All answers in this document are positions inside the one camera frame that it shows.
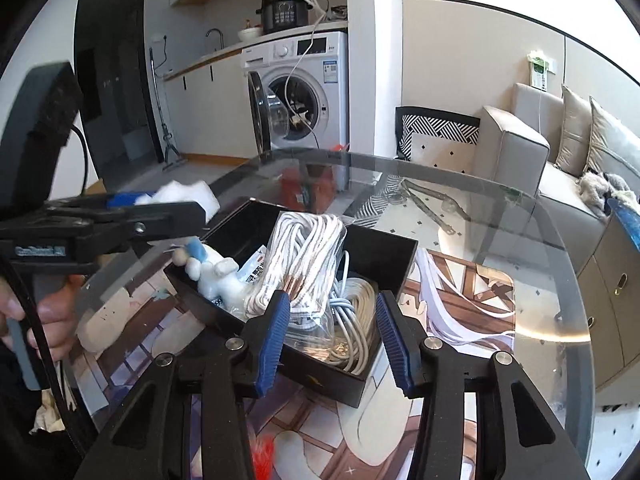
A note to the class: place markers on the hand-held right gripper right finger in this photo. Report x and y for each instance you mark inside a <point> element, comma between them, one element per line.
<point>395,345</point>

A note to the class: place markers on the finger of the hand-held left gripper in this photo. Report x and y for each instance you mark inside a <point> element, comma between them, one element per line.
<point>160,220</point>
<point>122,199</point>

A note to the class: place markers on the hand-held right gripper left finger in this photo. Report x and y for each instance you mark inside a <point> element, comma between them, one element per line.
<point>272,342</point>

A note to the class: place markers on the white cotton block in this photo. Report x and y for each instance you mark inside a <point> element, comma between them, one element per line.
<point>192,192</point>

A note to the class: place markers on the black divided organizer box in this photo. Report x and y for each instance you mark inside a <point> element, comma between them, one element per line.
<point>325,385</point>

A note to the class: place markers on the person's left hand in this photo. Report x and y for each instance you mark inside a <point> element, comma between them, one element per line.
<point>57,315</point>

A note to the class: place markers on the mop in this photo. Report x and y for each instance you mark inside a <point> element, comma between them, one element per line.
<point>173,164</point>

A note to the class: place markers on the printed table mat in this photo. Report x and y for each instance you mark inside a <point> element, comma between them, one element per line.
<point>450,300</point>

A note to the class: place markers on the white and blue plush toy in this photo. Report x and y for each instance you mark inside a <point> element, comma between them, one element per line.
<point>217,280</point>

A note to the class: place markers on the dark glass door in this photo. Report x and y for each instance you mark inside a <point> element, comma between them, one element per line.
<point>120,85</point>

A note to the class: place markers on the red fuzzy item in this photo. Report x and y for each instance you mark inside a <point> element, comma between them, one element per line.
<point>262,455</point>

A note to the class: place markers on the white kitchen counter cabinet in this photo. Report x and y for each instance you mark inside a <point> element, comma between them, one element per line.
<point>210,105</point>

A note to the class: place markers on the red bag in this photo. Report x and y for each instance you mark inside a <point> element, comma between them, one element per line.
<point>290,185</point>

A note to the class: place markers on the kitchen faucet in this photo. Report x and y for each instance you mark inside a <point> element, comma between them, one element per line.
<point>220,37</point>

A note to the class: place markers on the white bowl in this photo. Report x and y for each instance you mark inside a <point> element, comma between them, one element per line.
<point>249,34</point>

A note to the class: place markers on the white washing machine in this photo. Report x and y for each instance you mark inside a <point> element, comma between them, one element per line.
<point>325,85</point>

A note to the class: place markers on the grey side cabinet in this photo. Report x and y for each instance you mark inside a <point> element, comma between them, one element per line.
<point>615,310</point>

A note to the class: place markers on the beige sofa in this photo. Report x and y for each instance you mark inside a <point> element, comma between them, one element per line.
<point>510,150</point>

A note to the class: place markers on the black pressure cooker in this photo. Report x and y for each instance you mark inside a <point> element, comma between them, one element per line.
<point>285,12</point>

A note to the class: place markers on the grey furry item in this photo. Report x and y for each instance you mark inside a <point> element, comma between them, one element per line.
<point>600,187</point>

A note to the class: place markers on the narrow grey cushion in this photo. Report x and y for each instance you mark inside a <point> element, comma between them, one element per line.
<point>572,130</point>

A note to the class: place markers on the wide grey cushion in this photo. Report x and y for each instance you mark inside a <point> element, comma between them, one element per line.
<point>615,140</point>

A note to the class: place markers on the green and white wall holder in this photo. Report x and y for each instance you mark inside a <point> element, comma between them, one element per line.
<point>539,72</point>

